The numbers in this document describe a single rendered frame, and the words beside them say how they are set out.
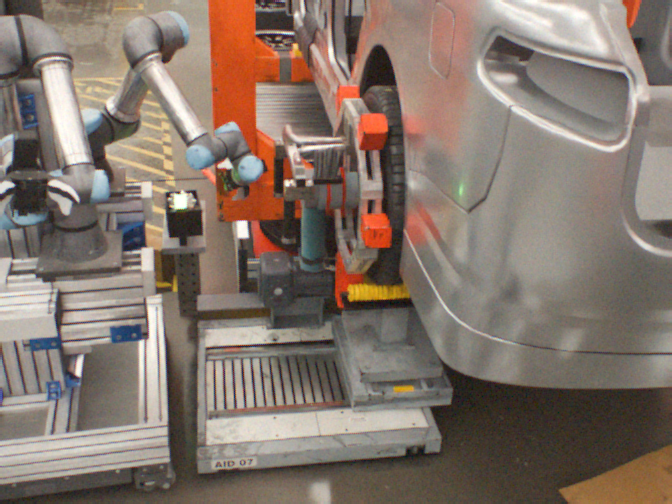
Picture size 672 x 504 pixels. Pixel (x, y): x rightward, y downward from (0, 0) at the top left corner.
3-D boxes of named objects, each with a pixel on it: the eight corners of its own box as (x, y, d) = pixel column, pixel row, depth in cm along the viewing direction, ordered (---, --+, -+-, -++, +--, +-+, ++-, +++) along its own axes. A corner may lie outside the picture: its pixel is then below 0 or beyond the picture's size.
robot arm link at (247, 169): (256, 148, 223) (269, 173, 224) (248, 154, 233) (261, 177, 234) (234, 160, 220) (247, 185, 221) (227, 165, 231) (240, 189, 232)
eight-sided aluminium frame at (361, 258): (375, 299, 234) (387, 138, 207) (355, 300, 233) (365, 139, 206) (346, 223, 280) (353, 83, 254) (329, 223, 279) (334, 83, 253)
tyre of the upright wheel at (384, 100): (408, 247, 289) (462, 312, 227) (349, 250, 285) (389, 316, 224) (415, 77, 269) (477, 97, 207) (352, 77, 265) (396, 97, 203)
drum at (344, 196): (367, 215, 241) (369, 175, 234) (303, 217, 238) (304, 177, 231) (359, 197, 253) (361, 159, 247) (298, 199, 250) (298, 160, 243)
